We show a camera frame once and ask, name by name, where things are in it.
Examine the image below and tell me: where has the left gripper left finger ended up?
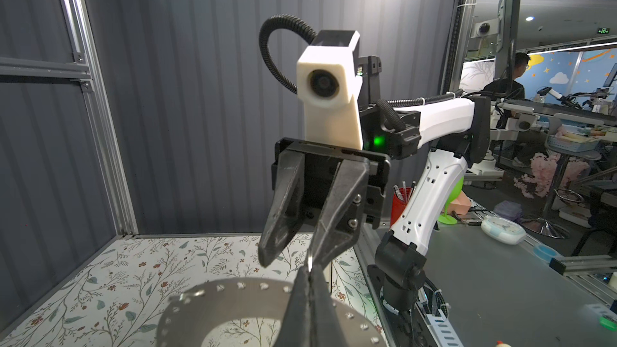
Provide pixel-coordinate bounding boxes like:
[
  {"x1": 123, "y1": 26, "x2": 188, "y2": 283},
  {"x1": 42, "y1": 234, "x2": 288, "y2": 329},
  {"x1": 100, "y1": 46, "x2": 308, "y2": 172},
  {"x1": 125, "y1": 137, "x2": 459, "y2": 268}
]
[{"x1": 275, "y1": 266, "x2": 311, "y2": 347}]

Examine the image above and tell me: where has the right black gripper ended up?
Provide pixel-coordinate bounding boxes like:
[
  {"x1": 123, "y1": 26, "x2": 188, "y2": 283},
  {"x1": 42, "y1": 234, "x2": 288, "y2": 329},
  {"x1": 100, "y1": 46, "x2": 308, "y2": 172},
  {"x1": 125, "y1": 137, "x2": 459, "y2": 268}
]
[{"x1": 258, "y1": 138, "x2": 391, "y2": 270}]

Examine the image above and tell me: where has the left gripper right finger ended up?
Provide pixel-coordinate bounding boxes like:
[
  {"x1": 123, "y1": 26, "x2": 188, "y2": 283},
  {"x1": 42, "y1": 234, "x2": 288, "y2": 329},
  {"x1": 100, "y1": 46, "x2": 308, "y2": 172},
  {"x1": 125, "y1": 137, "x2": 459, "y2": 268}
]
[{"x1": 309, "y1": 265, "x2": 347, "y2": 347}]

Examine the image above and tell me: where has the perforated metal ring disc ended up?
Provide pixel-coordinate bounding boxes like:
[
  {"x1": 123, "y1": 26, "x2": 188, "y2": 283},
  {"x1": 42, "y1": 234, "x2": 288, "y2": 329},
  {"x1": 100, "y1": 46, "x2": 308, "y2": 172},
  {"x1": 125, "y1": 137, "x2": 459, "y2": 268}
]
[{"x1": 156, "y1": 278, "x2": 386, "y2": 346}]

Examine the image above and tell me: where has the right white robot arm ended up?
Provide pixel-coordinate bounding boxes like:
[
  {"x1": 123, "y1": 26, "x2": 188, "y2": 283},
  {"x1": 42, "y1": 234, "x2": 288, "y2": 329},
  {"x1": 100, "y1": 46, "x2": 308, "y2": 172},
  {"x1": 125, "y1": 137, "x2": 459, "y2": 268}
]
[{"x1": 258, "y1": 47, "x2": 489, "y2": 346}]

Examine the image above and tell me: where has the red plastic cup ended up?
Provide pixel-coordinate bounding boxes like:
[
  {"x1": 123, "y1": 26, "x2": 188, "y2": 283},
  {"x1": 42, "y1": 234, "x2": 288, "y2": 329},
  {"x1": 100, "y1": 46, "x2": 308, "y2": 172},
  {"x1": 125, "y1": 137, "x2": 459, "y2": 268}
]
[{"x1": 390, "y1": 181, "x2": 416, "y2": 226}]

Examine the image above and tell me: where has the green plastic goblet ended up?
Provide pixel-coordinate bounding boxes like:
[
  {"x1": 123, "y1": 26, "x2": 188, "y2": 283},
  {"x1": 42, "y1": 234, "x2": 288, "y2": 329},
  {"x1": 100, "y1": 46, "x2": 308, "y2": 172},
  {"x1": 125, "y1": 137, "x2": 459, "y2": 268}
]
[{"x1": 436, "y1": 175, "x2": 466, "y2": 226}]

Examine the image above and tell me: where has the white round container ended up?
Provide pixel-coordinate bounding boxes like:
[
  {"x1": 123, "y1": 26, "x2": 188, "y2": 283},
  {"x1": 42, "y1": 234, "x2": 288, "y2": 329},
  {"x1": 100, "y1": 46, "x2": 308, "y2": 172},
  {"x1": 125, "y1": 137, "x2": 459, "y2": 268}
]
[{"x1": 480, "y1": 217, "x2": 526, "y2": 245}]

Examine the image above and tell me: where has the person in black shirt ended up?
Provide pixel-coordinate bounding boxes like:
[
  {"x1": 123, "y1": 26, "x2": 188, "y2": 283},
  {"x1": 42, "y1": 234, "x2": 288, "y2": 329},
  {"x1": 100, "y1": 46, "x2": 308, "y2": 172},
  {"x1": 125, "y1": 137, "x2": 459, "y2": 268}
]
[{"x1": 481, "y1": 52, "x2": 530, "y2": 101}]

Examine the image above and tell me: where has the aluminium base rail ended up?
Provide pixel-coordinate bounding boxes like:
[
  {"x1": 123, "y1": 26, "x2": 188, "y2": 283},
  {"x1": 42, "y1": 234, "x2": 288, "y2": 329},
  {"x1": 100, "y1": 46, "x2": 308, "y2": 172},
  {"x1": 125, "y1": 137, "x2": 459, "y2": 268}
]
[{"x1": 356, "y1": 221, "x2": 464, "y2": 347}]

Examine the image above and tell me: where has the white slotted cable duct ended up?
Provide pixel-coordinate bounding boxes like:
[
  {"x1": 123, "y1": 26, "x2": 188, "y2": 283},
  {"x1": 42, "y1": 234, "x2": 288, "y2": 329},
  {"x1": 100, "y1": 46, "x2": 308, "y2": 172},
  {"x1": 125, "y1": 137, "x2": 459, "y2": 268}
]
[{"x1": 426, "y1": 310, "x2": 464, "y2": 347}]

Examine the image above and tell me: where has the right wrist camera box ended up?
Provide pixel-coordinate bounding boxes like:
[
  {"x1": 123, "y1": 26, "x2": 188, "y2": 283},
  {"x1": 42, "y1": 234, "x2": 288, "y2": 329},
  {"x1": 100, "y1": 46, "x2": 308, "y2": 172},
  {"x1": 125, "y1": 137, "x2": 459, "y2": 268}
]
[{"x1": 297, "y1": 30, "x2": 363, "y2": 149}]

